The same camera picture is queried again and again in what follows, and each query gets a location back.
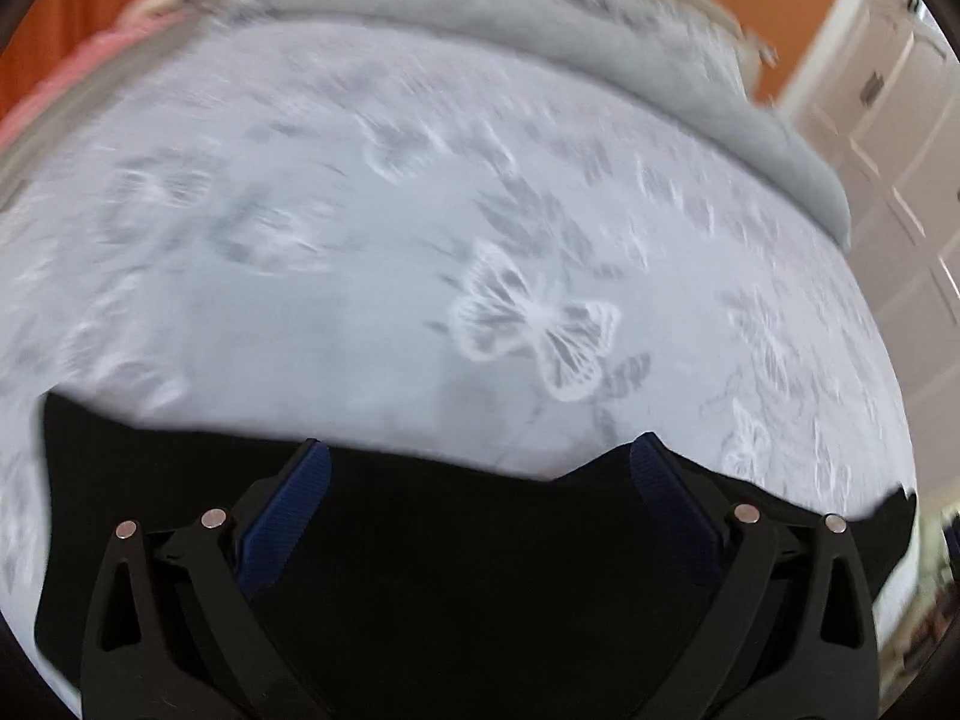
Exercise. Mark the butterfly print bed sheet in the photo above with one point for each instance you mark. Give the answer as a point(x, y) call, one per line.
point(360, 240)

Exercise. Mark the grey folded duvet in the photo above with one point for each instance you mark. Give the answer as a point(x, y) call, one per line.
point(525, 45)

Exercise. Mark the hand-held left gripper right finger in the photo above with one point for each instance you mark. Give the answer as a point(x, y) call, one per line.
point(679, 510)

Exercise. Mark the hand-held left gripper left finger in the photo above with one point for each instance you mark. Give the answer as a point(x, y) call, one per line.
point(289, 510)

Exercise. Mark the white wardrobe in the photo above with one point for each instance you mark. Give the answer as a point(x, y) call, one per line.
point(892, 165)

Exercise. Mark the black pants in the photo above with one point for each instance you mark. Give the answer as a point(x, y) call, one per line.
point(465, 562)

